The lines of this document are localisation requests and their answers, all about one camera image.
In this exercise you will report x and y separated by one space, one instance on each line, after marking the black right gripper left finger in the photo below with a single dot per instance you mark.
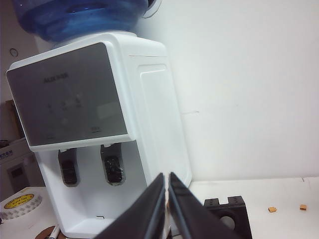
144 211

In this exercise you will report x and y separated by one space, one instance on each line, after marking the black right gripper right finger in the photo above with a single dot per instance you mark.
189 214

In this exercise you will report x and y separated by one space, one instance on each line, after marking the film-wrapped black dispenser lever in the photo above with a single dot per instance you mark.
113 166

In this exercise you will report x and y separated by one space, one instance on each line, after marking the plain black dispenser lever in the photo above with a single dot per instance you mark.
68 166

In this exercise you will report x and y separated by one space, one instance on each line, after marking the white AUX water dispenser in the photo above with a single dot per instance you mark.
149 99

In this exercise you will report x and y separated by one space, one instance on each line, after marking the blue water jug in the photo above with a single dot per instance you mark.
74 25

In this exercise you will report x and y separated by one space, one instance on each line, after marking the black soldering iron stand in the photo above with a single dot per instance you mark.
236 224

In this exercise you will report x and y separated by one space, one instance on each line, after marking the small wooden bit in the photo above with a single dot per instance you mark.
272 209
303 207

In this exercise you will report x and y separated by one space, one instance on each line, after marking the black marker pen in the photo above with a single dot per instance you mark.
53 230

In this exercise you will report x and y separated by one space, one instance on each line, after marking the white tape roll yellow core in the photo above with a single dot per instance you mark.
20 206

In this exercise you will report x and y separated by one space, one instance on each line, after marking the white labelled carton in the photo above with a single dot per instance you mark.
17 161

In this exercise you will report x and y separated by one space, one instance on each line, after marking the brown cardboard box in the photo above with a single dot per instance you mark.
10 119

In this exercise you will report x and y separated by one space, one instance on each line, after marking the round wall-mounted device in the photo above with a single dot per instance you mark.
13 51

